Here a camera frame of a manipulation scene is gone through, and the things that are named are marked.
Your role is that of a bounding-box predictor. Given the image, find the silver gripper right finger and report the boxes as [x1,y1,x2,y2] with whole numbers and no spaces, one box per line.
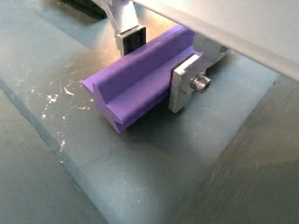
[169,34,230,113]

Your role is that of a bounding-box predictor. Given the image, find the purple star-shaped bar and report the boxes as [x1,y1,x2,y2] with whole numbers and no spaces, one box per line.
[83,25,195,132]

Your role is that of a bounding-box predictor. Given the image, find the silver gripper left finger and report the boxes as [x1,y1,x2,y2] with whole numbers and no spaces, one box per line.
[103,0,146,55]

